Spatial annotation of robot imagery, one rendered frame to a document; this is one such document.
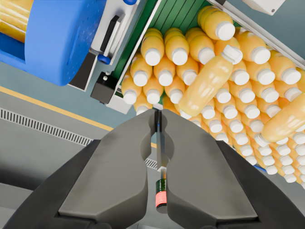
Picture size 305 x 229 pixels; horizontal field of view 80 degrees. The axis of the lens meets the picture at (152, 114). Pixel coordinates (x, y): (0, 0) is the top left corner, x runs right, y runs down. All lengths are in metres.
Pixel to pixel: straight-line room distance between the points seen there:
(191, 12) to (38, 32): 0.46
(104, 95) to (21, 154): 2.34
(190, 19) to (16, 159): 2.78
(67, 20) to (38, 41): 0.06
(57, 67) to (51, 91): 1.65
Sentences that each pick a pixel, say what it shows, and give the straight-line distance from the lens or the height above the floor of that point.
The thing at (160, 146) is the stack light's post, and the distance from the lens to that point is 0.84.
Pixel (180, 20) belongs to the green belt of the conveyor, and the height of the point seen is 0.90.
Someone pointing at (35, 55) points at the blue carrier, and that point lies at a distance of 0.41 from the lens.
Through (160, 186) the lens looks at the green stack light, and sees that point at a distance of 0.71.
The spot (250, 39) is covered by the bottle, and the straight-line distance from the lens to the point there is 0.60.
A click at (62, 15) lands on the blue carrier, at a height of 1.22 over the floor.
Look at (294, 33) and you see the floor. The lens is 1.97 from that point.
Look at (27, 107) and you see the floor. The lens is 2.30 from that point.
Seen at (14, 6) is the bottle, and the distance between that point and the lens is 0.46.
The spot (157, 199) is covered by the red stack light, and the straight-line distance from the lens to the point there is 0.70.
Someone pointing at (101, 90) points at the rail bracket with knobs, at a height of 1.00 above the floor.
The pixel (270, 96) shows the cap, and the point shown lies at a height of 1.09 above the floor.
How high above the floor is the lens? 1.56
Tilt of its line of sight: 53 degrees down
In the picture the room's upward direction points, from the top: 180 degrees clockwise
